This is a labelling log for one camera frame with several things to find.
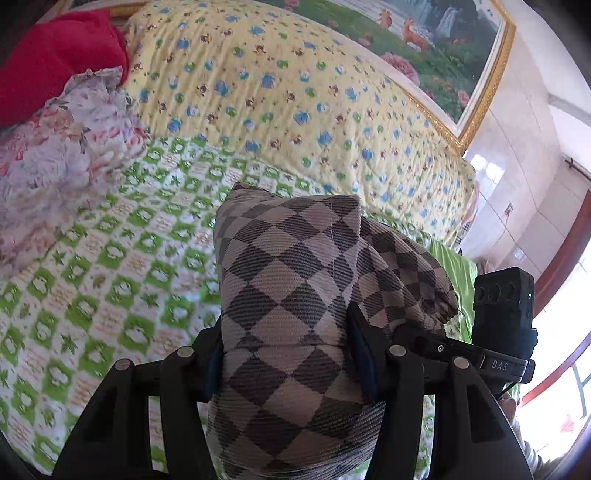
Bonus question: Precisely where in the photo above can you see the pink floral ruffled pillow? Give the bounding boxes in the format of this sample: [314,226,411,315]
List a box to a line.
[0,67,152,278]

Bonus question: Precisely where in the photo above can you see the brown wooden window frame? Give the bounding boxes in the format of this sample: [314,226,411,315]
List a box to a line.
[517,188,591,408]

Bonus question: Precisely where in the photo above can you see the red cloth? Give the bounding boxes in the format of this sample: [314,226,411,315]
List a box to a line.
[0,9,131,129]

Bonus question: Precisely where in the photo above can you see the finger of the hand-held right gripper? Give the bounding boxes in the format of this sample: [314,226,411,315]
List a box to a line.
[406,333,486,370]

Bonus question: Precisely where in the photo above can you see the lime green cloth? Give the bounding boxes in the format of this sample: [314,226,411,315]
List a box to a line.
[427,237,479,348]

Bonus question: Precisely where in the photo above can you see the green frog print bed sheet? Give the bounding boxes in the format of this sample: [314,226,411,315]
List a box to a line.
[0,134,477,480]

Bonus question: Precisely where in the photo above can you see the yellow animal print quilt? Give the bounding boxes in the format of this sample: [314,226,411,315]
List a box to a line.
[121,0,479,249]

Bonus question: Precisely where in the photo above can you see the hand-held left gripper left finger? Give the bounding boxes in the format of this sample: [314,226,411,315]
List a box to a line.
[52,314,225,480]

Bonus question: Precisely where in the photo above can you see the brown checkered pants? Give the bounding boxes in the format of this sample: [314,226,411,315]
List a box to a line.
[205,181,461,480]

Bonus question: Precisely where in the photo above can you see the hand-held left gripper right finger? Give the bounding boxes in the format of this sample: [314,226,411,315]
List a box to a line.
[346,305,528,480]

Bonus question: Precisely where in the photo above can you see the gold framed landscape painting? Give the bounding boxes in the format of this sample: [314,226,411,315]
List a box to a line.
[259,0,518,152]

